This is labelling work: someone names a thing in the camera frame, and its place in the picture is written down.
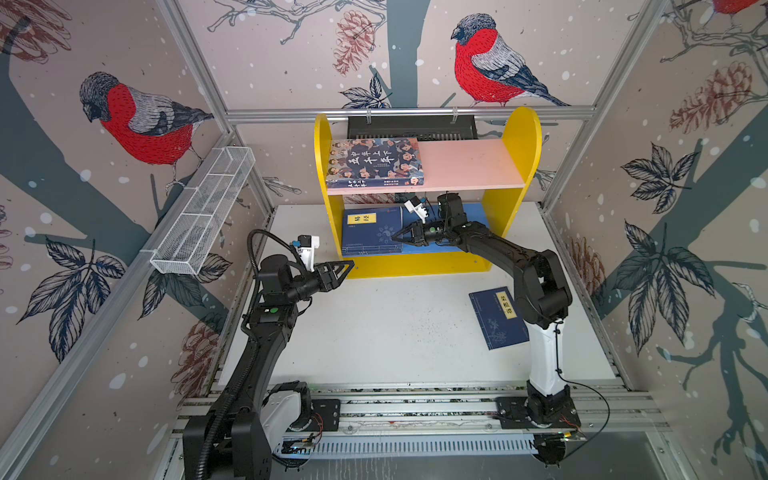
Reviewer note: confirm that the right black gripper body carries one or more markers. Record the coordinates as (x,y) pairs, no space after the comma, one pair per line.
(432,232)

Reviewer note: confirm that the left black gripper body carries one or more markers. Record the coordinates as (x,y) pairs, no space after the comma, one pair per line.
(323,286)

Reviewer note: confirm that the blue book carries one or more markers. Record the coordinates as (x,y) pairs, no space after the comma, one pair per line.
(369,231)
(499,321)

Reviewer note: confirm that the large illustrated colourful book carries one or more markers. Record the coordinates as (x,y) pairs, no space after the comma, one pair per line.
(376,162)

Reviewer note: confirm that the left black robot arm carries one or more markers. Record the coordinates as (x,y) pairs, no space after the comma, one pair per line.
(237,437)

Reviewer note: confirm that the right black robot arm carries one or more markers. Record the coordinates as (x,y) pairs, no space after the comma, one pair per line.
(541,294)

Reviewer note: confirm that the yellow pink blue shelf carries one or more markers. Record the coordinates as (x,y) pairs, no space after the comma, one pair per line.
(502,168)

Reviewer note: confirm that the black vent panel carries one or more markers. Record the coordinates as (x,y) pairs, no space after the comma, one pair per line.
(423,128)

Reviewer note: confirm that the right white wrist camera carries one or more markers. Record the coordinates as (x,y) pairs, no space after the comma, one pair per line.
(415,206)

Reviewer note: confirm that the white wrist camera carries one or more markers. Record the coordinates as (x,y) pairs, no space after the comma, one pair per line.
(415,206)
(306,246)

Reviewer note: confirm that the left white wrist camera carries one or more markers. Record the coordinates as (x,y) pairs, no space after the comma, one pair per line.
(306,246)

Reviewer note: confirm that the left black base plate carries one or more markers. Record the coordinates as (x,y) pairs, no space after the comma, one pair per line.
(324,416)

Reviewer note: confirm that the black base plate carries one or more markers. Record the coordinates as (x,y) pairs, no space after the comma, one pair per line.
(324,416)
(518,412)

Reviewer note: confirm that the white wire mesh basket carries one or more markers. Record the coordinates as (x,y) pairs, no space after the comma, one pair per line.
(192,236)

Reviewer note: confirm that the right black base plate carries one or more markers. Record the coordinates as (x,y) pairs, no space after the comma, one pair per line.
(518,412)

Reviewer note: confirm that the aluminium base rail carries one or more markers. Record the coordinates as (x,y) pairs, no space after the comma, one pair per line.
(460,421)

